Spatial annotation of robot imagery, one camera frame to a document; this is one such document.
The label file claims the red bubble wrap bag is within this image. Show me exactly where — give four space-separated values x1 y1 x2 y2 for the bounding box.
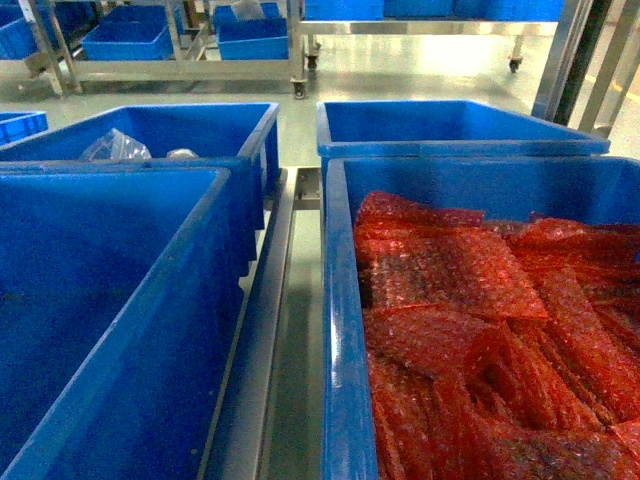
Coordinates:
356 230 549 322

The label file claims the large empty blue bin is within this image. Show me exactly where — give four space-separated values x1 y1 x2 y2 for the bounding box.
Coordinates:
1 167 247 479

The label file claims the clear plastic bag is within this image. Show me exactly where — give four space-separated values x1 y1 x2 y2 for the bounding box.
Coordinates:
79 128 152 162

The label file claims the blue bin with plastic bags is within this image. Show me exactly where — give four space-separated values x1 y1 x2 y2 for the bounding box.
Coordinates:
1 102 280 229

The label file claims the blue bin with red bags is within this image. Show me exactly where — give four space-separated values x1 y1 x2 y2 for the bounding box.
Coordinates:
321 156 639 479

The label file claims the wheeled steel cart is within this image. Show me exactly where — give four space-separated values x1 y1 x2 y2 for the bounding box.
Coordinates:
1 1 313 99

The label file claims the empty blue bin behind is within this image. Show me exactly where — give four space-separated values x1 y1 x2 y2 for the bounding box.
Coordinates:
316 100 610 163

